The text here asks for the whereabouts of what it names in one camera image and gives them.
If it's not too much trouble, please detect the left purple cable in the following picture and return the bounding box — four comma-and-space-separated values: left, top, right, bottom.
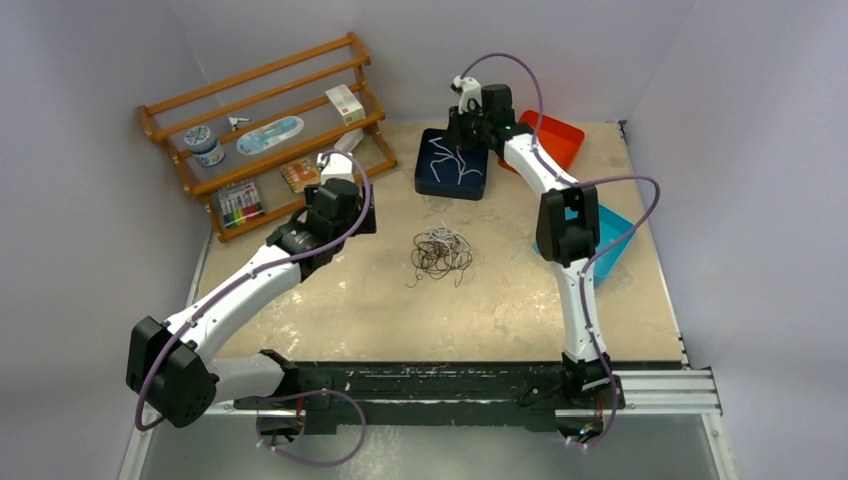
134, 149, 374, 433

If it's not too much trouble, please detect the brown cable bundle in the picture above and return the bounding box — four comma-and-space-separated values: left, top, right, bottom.
405, 225, 484, 290

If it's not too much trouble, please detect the coloured marker set pack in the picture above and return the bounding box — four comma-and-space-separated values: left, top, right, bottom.
218, 180, 266, 229

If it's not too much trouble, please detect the white stapler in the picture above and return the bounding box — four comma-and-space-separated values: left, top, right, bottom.
333, 129, 364, 153

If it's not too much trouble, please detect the oval blue white package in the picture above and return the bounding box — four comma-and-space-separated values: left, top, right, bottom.
236, 116, 305, 155

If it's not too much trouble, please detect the dark navy square tray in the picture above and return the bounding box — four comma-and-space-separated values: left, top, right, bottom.
414, 128, 489, 201

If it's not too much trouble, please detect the orange patterned small pack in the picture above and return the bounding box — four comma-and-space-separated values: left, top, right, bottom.
280, 156, 321, 194

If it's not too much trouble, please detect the orange square tray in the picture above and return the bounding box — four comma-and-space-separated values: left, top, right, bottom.
498, 110, 586, 174

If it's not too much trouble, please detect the white red small box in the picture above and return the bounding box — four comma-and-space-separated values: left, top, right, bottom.
325, 85, 366, 125

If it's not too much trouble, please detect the white cable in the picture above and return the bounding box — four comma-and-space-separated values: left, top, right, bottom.
427, 136, 485, 187

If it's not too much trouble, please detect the blue white round jar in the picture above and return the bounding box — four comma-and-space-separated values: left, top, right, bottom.
183, 125, 226, 167

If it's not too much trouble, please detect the wooden three-tier rack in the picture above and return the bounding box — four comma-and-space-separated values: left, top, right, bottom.
139, 31, 399, 244

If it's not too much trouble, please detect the small metal clip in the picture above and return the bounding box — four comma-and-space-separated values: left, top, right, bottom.
228, 117, 251, 131

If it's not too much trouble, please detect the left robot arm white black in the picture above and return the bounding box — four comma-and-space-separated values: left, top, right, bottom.
126, 178, 376, 431

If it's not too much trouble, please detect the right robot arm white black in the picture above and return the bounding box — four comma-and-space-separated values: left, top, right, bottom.
445, 77, 621, 407

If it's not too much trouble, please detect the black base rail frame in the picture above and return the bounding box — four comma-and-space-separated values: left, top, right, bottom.
233, 361, 721, 443

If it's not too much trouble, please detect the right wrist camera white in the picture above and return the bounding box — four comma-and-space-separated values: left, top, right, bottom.
451, 75, 482, 115

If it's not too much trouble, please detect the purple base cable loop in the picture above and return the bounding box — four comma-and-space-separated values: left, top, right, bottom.
255, 388, 370, 469

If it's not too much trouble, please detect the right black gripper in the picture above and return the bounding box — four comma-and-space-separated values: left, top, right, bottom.
441, 104, 492, 152

